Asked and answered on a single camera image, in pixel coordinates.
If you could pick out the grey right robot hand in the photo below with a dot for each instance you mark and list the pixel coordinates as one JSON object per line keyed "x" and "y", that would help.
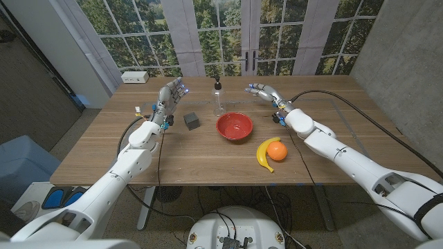
{"x": 270, "y": 93}

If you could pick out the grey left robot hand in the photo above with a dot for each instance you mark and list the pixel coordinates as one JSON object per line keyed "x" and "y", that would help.
{"x": 167, "y": 100}

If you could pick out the clear dispenser bottle black pump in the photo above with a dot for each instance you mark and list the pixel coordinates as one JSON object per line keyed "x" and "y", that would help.
{"x": 218, "y": 100}

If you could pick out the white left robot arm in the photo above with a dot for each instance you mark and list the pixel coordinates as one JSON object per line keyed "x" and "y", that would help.
{"x": 110, "y": 183}

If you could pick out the white robot shoulder housing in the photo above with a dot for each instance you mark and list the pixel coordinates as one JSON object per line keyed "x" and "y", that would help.
{"x": 69, "y": 245}

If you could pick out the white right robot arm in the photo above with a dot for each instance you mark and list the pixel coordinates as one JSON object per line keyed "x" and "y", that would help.
{"x": 353, "y": 162}

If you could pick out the red bowl plate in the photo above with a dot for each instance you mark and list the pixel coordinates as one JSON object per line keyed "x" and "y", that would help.
{"x": 234, "y": 126}

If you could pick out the toy orange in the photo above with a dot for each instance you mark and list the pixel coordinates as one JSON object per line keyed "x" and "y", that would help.
{"x": 277, "y": 150}

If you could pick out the yellow toy banana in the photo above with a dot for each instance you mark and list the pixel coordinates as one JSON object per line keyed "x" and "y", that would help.
{"x": 260, "y": 154}

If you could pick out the dark grey cube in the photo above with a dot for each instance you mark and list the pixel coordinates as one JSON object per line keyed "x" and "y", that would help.
{"x": 191, "y": 121}

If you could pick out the white power strip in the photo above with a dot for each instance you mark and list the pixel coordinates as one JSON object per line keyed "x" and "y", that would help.
{"x": 135, "y": 77}

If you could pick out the printed window forest backdrop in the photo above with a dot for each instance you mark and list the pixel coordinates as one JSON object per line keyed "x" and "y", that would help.
{"x": 221, "y": 34}

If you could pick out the round black floor fan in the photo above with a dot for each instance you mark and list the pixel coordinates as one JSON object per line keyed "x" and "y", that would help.
{"x": 168, "y": 193}

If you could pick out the metal table leg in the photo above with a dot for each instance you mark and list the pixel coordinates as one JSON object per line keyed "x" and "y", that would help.
{"x": 145, "y": 207}
{"x": 325, "y": 211}

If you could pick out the blue black foot pedal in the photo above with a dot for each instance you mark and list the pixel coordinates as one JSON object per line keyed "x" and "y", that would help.
{"x": 53, "y": 200}
{"x": 75, "y": 197}

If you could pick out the white robot torso base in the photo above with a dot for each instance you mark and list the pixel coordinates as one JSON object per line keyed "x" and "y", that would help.
{"x": 235, "y": 224}

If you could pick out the blue storage bin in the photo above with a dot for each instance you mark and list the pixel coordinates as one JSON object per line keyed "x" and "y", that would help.
{"x": 24, "y": 162}

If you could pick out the white floor platform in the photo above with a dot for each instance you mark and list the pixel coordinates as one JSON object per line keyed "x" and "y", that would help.
{"x": 34, "y": 192}

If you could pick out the white shoe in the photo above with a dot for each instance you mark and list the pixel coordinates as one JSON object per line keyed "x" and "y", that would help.
{"x": 27, "y": 211}

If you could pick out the dark trouser leg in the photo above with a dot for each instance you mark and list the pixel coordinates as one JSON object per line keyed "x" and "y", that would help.
{"x": 8, "y": 224}

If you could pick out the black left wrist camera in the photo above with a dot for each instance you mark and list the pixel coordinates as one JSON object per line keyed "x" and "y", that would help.
{"x": 170, "y": 120}

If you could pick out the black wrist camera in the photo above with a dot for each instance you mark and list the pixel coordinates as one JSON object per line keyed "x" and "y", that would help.
{"x": 276, "y": 118}
{"x": 170, "y": 120}

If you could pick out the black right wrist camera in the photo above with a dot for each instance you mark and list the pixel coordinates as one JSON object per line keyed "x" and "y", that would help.
{"x": 276, "y": 118}

